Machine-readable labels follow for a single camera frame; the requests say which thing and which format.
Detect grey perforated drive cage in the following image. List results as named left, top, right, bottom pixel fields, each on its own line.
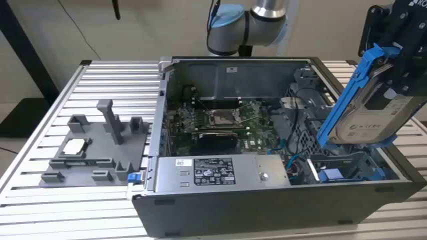
left=270, top=82, right=348, bottom=161

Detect blue case latch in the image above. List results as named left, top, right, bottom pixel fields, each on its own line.
left=127, top=172, right=143, bottom=185

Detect blue data wire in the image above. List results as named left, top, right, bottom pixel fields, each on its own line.
left=268, top=146, right=307, bottom=176

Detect black monitor stand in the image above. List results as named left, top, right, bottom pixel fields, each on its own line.
left=0, top=0, right=62, bottom=139

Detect green RAM stick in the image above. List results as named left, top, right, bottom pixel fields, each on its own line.
left=64, top=159, right=102, bottom=167

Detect metal socket cover frame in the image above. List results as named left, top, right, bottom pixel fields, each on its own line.
left=236, top=102, right=264, bottom=123

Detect black open PC case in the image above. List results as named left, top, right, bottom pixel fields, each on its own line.
left=131, top=55, right=427, bottom=238

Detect thin black wall cable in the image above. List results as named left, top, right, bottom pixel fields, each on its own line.
left=56, top=0, right=103, bottom=61

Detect grey parts rack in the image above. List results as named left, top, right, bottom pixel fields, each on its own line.
left=38, top=98, right=151, bottom=188

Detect CPU socket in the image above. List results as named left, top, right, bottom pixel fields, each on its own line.
left=206, top=109, right=242, bottom=127

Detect thin black wire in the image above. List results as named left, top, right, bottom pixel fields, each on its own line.
left=286, top=86, right=323, bottom=157

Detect black antenna rod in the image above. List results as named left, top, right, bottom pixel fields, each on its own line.
left=111, top=0, right=122, bottom=21

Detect silver CPU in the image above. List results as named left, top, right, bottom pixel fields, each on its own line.
left=62, top=138, right=90, bottom=156

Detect silver power supply unit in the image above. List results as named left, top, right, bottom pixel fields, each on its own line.
left=152, top=153, right=291, bottom=193

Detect green motherboard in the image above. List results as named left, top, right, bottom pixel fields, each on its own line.
left=166, top=99, right=284, bottom=157

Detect thin wire locking lever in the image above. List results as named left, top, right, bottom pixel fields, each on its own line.
left=194, top=96, right=211, bottom=112

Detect black graphics card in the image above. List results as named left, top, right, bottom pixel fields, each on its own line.
left=196, top=131, right=240, bottom=154

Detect sleeved power cable bundle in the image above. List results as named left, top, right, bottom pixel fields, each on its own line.
left=284, top=159, right=303, bottom=178

